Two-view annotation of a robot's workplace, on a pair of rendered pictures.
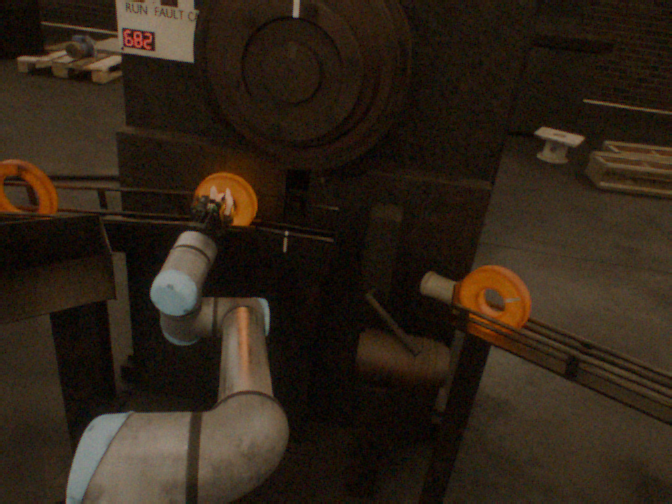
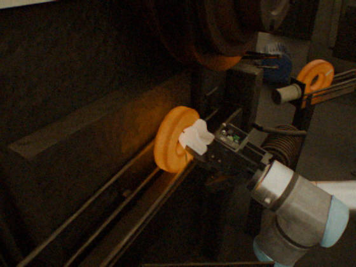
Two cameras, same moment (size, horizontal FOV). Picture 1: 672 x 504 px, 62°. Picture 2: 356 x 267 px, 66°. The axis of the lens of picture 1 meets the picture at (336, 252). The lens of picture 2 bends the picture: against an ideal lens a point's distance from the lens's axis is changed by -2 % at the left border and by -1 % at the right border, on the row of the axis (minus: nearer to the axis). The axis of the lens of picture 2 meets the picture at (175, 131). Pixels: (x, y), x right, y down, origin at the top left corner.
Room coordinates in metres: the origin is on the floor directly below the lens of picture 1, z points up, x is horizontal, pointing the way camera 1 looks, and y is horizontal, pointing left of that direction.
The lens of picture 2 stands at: (1.03, 0.76, 1.12)
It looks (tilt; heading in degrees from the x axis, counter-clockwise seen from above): 33 degrees down; 299
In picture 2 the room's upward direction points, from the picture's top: straight up
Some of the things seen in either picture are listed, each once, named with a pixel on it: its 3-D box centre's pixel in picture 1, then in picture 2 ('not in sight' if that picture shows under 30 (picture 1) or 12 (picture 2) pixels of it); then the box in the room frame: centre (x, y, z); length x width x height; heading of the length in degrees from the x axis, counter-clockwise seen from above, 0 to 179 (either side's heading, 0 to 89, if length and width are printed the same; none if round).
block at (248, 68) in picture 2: (379, 251); (241, 100); (1.25, -0.11, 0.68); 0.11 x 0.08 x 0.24; 176
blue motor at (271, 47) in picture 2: not in sight; (274, 61); (1.50, -2.15, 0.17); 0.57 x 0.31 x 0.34; 106
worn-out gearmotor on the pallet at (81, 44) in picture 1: (87, 46); not in sight; (5.35, 2.56, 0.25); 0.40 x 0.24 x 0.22; 176
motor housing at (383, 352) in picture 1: (388, 418); (269, 185); (1.10, -0.19, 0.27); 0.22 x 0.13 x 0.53; 86
